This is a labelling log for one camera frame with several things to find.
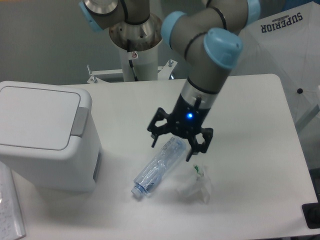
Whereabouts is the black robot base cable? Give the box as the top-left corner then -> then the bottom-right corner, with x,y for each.
126,39 -> 140,82

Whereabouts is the white push-lid trash can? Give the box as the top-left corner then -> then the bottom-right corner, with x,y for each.
0,81 -> 101,192

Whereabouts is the black device at edge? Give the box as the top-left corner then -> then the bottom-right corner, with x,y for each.
302,202 -> 320,229

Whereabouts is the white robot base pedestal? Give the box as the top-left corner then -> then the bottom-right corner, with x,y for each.
109,13 -> 162,82

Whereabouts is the white umbrella with lettering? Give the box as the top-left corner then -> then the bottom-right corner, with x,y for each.
228,1 -> 320,136

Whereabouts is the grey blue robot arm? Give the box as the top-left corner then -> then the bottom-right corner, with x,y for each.
79,0 -> 262,155

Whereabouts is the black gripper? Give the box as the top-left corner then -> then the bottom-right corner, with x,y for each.
146,93 -> 214,162

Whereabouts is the clear plastic water bottle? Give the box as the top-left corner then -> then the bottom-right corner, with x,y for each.
131,136 -> 187,200

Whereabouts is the crumpled white tissue paper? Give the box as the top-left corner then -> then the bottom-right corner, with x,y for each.
176,164 -> 213,204

